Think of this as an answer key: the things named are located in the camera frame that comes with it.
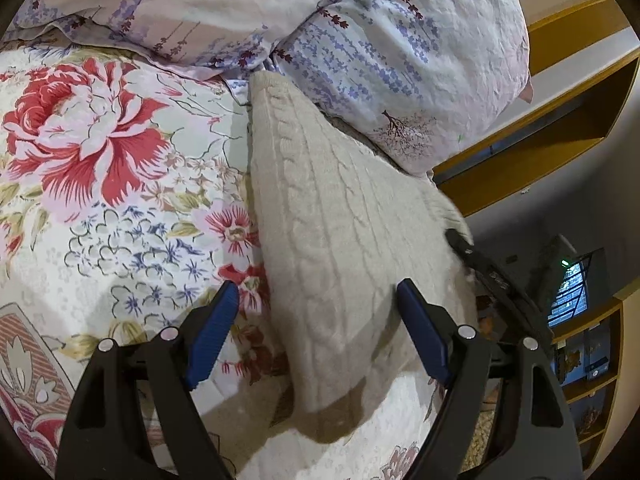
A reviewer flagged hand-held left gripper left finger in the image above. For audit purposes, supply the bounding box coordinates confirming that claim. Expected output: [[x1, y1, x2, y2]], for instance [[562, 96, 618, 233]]
[[55, 280, 240, 480]]

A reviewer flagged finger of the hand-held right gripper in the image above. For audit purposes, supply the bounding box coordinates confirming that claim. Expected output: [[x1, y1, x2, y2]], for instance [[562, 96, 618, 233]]
[[444, 228, 493, 281]]

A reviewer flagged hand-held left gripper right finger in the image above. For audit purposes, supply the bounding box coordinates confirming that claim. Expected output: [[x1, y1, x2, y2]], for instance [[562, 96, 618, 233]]
[[396, 278, 584, 480]]

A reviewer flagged beige cable-knit sweater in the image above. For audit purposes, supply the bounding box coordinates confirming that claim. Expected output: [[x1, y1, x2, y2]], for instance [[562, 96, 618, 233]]
[[247, 71, 476, 444]]

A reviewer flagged barred window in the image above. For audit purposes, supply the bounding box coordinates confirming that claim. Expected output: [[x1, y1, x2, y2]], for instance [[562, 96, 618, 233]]
[[547, 249, 592, 329]]

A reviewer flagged yellow wooden bookshelf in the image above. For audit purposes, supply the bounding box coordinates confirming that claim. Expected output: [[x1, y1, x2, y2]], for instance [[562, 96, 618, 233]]
[[550, 285, 640, 472]]

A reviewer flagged floral bed sheet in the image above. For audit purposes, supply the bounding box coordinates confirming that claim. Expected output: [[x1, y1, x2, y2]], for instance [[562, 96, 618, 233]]
[[0, 42, 501, 480]]

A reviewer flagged floral pillow left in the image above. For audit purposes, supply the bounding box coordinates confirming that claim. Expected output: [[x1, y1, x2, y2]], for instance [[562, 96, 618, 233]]
[[0, 0, 534, 178]]

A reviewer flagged yellow wooden frame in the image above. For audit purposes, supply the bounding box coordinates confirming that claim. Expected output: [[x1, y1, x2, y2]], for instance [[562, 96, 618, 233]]
[[432, 0, 640, 217]]

